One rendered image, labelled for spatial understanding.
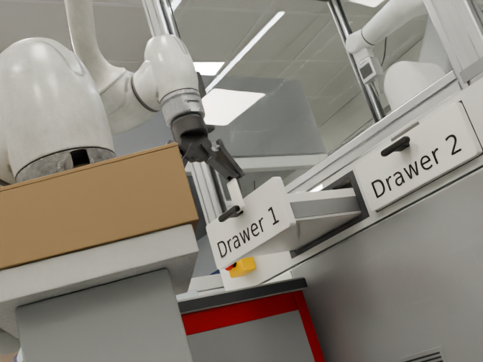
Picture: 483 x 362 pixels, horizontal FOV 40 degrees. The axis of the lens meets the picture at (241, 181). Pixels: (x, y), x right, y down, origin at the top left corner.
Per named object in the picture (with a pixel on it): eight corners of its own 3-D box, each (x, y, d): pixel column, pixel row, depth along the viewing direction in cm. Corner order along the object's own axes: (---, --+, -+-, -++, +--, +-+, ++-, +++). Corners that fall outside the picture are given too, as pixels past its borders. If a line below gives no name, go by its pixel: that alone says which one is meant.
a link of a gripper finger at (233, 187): (226, 184, 144) (228, 183, 144) (235, 213, 142) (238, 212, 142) (233, 178, 142) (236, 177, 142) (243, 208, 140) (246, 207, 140)
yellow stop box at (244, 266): (242, 271, 175) (234, 246, 177) (228, 279, 180) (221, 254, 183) (257, 268, 178) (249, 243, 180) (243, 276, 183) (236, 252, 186)
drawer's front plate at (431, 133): (478, 153, 120) (455, 100, 124) (371, 212, 142) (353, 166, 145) (484, 153, 121) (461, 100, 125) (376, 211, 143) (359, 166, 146)
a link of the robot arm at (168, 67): (212, 92, 147) (169, 118, 153) (193, 33, 151) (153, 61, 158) (181, 82, 138) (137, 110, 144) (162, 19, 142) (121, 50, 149)
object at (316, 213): (290, 220, 134) (281, 193, 136) (226, 261, 153) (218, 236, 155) (416, 205, 158) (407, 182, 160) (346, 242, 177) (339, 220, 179)
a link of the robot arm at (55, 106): (61, 139, 89) (24, 5, 95) (-20, 195, 98) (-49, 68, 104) (140, 152, 103) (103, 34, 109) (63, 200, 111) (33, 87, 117)
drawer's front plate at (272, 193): (290, 225, 131) (274, 175, 134) (217, 270, 153) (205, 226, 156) (297, 225, 132) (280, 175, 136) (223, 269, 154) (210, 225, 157)
